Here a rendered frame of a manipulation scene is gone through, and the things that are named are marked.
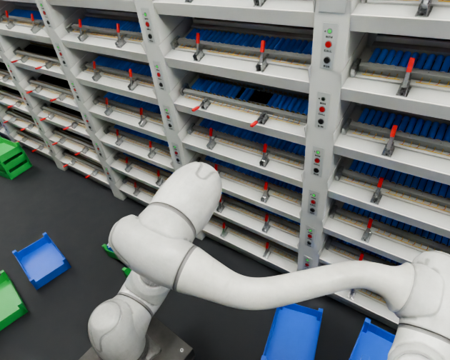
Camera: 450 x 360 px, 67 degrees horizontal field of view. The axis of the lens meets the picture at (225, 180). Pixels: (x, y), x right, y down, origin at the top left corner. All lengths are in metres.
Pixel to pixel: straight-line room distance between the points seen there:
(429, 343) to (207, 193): 0.51
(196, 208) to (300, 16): 0.60
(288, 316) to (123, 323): 0.81
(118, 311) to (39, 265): 1.13
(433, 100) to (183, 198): 0.68
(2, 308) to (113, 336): 1.08
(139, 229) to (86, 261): 1.46
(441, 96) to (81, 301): 1.78
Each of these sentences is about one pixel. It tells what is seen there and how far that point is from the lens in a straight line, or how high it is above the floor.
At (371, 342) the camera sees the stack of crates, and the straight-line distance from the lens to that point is 1.55.
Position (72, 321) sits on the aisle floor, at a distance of 1.96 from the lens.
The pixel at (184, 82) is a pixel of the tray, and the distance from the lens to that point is 1.52.
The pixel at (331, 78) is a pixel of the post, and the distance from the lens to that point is 1.06.
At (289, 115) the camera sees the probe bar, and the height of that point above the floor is 0.93.
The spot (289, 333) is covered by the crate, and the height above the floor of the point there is 0.00.
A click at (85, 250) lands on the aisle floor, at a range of 2.23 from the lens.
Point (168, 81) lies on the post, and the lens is 1.45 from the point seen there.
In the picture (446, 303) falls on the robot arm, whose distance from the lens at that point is 0.76.
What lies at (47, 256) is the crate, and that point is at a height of 0.00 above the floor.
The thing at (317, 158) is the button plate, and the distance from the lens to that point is 1.20.
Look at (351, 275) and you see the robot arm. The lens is 0.73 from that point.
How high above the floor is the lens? 1.52
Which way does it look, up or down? 39 degrees down
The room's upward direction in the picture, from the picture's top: 7 degrees counter-clockwise
